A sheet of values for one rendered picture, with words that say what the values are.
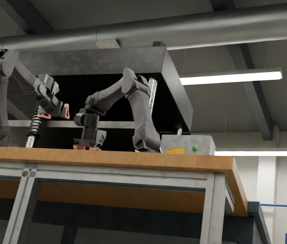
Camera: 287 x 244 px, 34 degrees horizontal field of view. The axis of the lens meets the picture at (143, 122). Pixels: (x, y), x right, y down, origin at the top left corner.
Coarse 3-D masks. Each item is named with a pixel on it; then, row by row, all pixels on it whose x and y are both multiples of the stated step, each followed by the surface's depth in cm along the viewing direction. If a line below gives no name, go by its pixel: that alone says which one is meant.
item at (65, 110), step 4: (64, 104) 211; (64, 108) 209; (68, 108) 212; (64, 112) 208; (68, 112) 214; (52, 116) 209; (56, 116) 209; (60, 116) 208; (64, 116) 208; (68, 116) 215
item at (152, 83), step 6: (150, 78) 289; (156, 78) 289; (150, 84) 287; (156, 84) 288; (150, 96) 283; (150, 102) 282; (150, 108) 280; (180, 126) 346; (174, 132) 345; (180, 132) 345
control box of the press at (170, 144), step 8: (168, 136) 281; (176, 136) 280; (184, 136) 278; (192, 136) 277; (200, 136) 275; (208, 136) 274; (168, 144) 279; (176, 144) 277; (184, 144) 276; (192, 144) 274; (200, 144) 273; (208, 144) 271; (168, 152) 276; (176, 152) 275; (184, 152) 273; (192, 152) 272; (200, 152) 270; (208, 152) 269
